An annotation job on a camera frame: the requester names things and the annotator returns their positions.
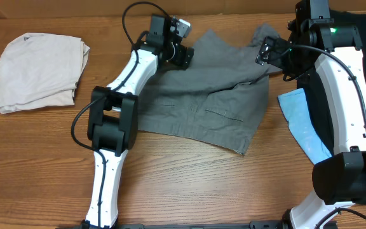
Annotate grey shorts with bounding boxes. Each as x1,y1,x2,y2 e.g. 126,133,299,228
138,24,280,155

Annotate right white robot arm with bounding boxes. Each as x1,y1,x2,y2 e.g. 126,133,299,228
250,0,366,228

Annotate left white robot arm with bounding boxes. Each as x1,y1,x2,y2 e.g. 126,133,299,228
83,15,194,228

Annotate light blue garment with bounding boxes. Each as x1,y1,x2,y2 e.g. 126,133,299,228
278,88,332,164

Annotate beige folded garment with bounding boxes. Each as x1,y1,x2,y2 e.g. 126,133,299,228
0,33,90,114

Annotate cardboard backboard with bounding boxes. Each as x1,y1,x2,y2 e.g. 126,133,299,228
0,0,366,19

